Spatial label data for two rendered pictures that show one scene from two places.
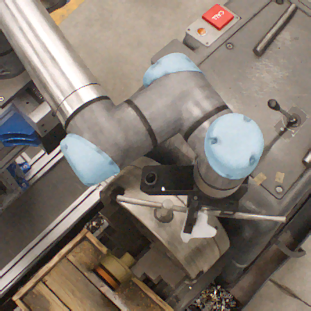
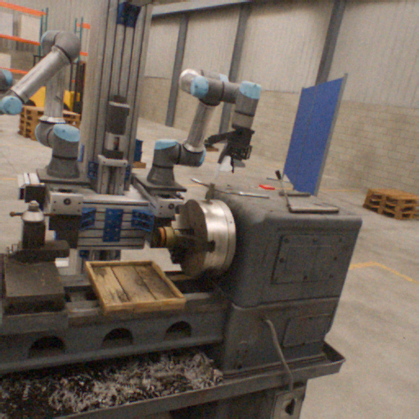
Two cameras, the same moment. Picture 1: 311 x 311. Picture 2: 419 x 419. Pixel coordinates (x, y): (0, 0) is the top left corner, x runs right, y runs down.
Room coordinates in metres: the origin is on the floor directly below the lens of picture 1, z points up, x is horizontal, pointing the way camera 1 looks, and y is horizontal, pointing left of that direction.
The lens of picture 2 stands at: (-1.19, -0.38, 1.62)
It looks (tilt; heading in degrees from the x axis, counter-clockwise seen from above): 15 degrees down; 13
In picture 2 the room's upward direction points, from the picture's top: 10 degrees clockwise
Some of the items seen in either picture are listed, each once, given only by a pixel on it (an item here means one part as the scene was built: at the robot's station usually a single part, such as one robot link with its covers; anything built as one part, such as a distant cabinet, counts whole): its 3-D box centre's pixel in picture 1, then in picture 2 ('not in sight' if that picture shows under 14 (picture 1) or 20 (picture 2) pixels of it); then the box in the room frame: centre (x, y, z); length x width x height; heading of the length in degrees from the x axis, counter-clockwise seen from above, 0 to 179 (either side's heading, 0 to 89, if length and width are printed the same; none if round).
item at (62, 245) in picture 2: not in sight; (38, 251); (-0.02, 0.50, 0.99); 0.20 x 0.10 x 0.05; 133
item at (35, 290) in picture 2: not in sight; (29, 271); (-0.08, 0.47, 0.95); 0.43 x 0.17 x 0.05; 43
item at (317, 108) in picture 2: not in sight; (304, 142); (7.19, -0.09, 1.18); 4.12 x 0.80 x 2.35; 12
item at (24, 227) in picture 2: not in sight; (33, 232); (-0.03, 0.51, 1.07); 0.07 x 0.07 x 0.10; 43
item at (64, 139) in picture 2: not in sight; (65, 140); (0.47, 0.76, 1.33); 0.13 x 0.12 x 0.14; 64
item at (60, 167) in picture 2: not in sight; (64, 164); (0.47, 0.75, 1.21); 0.15 x 0.15 x 0.10
